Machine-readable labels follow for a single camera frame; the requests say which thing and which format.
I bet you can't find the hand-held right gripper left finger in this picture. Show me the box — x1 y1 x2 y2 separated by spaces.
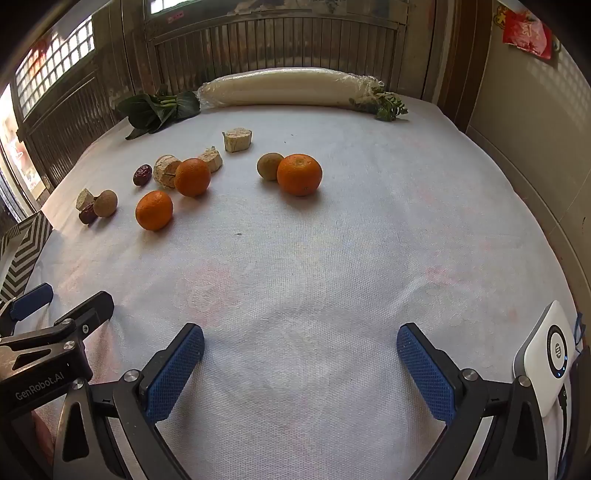
48 322 206 480

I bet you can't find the wrapped white radish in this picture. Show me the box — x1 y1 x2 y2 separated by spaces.
196 67 409 123

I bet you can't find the metal door with glass blocks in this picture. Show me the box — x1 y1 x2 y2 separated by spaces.
11 16 118 190

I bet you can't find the brown round fruit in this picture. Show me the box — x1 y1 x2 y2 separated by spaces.
257 152 286 181
93 189 118 218

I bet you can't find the large orange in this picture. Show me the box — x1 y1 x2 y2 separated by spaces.
277 154 323 197

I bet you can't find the blue cable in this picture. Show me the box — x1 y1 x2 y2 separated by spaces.
571 310 588 344

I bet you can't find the white power bank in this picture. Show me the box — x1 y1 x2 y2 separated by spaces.
513 300 578 416

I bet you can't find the green bok choy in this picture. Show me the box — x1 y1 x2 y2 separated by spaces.
115 85 201 140

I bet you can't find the black white striped box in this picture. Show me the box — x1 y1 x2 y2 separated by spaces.
0 211 55 302

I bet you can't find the metal barred gate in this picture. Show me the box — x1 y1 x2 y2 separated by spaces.
145 0 411 100

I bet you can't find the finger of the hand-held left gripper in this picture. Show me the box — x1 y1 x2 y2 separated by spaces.
53 291 115 343
0 282 55 339

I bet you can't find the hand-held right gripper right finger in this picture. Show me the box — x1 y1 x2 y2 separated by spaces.
396 322 561 480

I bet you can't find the small orange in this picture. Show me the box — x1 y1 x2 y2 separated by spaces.
135 190 174 232
174 158 212 198

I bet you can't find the person's left hand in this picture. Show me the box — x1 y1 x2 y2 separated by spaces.
31 410 55 457

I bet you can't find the white woven tablecloth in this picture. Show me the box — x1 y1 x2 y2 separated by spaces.
0 99 583 480

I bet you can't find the red wall poster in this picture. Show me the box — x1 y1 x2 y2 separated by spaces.
502 10 555 60

